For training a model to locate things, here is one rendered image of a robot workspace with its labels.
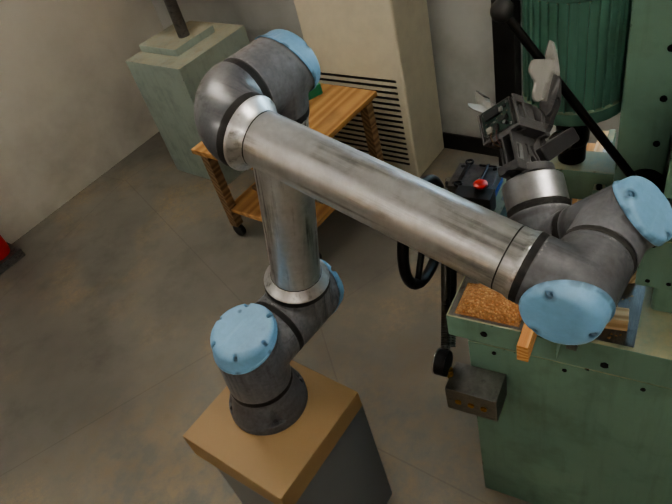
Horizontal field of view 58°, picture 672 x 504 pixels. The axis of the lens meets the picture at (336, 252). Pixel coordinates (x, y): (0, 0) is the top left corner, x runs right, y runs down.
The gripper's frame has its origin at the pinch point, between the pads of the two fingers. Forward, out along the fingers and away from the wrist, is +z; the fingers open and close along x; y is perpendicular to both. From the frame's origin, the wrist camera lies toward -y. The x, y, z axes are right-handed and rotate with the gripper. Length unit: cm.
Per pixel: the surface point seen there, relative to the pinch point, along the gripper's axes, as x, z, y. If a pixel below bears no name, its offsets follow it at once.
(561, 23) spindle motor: -8.4, 3.2, -2.0
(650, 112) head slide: -10.1, -9.2, -18.7
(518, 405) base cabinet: 48, -51, -45
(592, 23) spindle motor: -11.6, 1.9, -4.7
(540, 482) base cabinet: 65, -71, -69
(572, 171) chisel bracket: 9.1, -9.9, -25.0
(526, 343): 17.1, -41.4, -11.4
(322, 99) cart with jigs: 143, 94, -68
